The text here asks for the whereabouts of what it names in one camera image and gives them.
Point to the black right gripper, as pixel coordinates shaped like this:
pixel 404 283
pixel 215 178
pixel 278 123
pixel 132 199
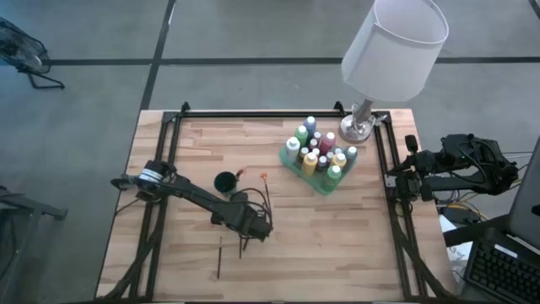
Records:
pixel 417 164

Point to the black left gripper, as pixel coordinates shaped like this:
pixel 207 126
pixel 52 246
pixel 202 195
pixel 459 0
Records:
pixel 253 226

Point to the black paintbrush silver ferrule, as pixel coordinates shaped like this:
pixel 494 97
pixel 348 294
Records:
pixel 246 245

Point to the thin paintbrush yellow tip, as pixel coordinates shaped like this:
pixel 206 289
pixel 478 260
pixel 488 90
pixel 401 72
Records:
pixel 241 251

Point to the thin dark paintbrush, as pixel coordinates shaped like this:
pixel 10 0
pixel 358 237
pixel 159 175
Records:
pixel 219 259

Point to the dark green plastic cup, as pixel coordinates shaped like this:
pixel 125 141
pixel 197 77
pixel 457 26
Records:
pixel 225 182

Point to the grey paint bottle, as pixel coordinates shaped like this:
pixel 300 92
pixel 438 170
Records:
pixel 350 153

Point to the large orange-yellow paint bottle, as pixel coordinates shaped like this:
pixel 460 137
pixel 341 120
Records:
pixel 339 159

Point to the labelled light green paint bottle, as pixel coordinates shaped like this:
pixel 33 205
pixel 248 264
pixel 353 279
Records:
pixel 333 175

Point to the large pink paint bottle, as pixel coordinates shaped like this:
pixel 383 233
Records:
pixel 328 141

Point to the small maroon paint bottle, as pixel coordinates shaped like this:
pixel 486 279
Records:
pixel 322 162

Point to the yellow apple-label paint bottle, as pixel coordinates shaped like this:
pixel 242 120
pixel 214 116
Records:
pixel 310 162

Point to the white paint bottle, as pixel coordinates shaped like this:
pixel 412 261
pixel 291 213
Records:
pixel 292 148

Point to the small purple black paint bottle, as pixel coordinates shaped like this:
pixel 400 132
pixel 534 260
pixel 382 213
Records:
pixel 315 151

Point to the small yellow black paint bottle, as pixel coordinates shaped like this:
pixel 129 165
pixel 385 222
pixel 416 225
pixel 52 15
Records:
pixel 304 153

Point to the small orange black paint bottle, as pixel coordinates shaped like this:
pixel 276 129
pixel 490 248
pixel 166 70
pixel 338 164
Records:
pixel 317 135

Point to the small magenta black paint bottle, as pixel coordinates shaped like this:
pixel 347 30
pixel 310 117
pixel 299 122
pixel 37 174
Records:
pixel 313 144

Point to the large purple-blue paint bottle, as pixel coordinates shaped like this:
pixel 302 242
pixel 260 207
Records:
pixel 311 123

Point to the large plain green paint bottle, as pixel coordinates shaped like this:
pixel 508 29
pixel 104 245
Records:
pixel 301 133

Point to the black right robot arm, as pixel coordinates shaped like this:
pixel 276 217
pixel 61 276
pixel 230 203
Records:
pixel 485 169

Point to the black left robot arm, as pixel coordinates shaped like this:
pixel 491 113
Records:
pixel 198 196

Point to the fan paintbrush orange bristles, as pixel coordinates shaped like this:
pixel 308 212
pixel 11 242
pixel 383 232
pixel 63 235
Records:
pixel 266 181

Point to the teal translucent plastic bin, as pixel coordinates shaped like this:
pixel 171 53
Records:
pixel 312 182

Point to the dark power strip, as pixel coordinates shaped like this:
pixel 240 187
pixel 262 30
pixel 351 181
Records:
pixel 462 215

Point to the white printed paper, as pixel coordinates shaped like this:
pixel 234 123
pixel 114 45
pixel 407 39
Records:
pixel 460 255

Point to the white shade table lamp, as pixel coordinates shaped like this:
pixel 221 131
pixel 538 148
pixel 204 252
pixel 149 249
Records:
pixel 392 55

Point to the black keyboard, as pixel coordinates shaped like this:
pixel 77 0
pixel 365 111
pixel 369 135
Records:
pixel 502 270

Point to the grey side stand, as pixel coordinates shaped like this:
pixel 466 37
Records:
pixel 25 207

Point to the black floor fan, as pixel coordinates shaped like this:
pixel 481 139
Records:
pixel 21 52

